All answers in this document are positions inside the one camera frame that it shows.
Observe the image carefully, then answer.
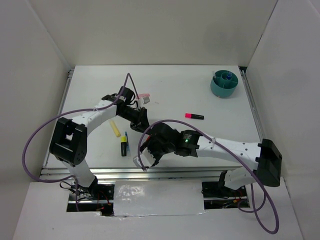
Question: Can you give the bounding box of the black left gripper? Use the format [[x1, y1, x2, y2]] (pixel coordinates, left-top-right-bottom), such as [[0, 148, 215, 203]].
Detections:
[[117, 106, 150, 136]]

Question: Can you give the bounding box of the blue gel pen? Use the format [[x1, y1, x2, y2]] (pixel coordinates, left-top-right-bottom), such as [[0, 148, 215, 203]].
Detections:
[[124, 131, 131, 157]]

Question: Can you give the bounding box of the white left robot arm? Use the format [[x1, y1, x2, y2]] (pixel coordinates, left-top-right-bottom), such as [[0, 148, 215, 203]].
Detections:
[[49, 87, 150, 200]]

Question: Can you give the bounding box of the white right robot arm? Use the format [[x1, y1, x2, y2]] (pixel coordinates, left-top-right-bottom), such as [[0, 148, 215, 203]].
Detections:
[[139, 122, 283, 196]]

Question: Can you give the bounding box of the pink pastel highlighter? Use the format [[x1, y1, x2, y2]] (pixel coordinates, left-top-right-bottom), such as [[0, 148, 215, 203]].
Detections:
[[138, 93, 150, 98]]

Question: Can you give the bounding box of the black highlighter yellow cap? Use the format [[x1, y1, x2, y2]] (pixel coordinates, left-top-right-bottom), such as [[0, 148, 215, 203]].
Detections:
[[120, 136, 127, 157]]

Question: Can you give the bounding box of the yellow pastel highlighter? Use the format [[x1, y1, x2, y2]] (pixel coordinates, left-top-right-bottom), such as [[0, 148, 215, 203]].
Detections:
[[109, 120, 121, 138]]

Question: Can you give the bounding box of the white foil-covered board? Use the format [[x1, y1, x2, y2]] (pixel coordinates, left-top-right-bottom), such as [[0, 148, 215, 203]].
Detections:
[[113, 179, 206, 217]]

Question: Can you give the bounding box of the black highlighter pink cap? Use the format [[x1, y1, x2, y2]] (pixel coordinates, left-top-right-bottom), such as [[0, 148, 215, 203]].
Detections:
[[184, 113, 205, 120]]

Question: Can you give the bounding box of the teal round compartment container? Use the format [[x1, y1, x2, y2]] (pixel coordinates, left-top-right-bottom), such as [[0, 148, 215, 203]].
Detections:
[[210, 70, 239, 98]]

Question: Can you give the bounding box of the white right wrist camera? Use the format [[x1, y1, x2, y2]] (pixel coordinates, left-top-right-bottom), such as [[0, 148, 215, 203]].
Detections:
[[133, 149, 156, 172]]

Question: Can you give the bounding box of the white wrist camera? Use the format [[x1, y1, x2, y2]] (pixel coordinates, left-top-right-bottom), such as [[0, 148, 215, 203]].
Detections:
[[133, 149, 156, 172], [137, 96, 150, 106]]

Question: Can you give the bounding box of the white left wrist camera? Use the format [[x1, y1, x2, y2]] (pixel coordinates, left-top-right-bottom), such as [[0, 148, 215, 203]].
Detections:
[[137, 96, 150, 106]]

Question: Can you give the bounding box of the aluminium table frame rail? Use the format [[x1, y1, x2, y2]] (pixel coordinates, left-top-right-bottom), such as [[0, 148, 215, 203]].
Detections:
[[41, 167, 273, 181]]

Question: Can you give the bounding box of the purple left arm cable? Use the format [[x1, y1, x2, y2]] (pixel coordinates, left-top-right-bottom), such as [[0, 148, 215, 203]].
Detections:
[[22, 72, 140, 183]]

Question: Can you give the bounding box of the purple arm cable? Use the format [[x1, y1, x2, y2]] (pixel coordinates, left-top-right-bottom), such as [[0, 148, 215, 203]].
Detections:
[[137, 119, 280, 235], [22, 72, 140, 183]]

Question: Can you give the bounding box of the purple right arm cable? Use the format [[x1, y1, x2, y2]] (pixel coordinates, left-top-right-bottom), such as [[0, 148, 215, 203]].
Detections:
[[137, 119, 280, 235]]

